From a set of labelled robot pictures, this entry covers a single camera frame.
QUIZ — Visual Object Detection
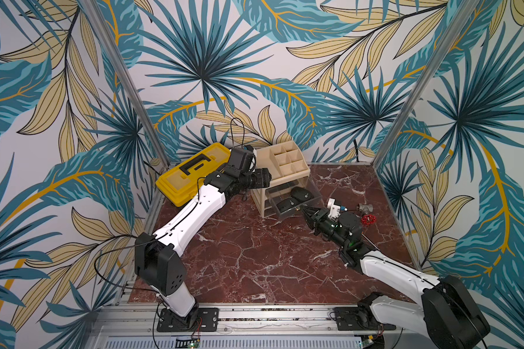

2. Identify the beige drawer organizer cabinet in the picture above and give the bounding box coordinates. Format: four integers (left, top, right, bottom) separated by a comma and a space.
251, 141, 310, 218

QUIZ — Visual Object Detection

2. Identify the red handle metal valve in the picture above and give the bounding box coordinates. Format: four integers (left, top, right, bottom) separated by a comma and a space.
357, 204, 376, 226

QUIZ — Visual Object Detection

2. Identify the clear bottom drawer gold handle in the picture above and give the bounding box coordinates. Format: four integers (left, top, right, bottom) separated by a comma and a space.
263, 209, 275, 218

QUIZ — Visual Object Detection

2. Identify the orange handle screwdriver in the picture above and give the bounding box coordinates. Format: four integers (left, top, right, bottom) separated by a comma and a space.
361, 233, 381, 251

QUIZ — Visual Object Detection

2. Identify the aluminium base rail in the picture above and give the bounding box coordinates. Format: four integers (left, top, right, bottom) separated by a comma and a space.
83, 303, 434, 348

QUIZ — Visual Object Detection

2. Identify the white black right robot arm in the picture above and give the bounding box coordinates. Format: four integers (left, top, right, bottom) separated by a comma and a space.
301, 205, 491, 348

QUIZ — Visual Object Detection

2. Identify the clear middle drawer gold handle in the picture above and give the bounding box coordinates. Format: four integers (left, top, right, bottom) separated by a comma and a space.
263, 201, 275, 213

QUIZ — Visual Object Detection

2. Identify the black computer mouse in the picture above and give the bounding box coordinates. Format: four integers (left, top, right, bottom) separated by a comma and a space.
277, 197, 299, 213
291, 187, 314, 203

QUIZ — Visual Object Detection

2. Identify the yellow black toolbox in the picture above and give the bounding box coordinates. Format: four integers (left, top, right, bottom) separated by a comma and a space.
156, 143, 231, 207

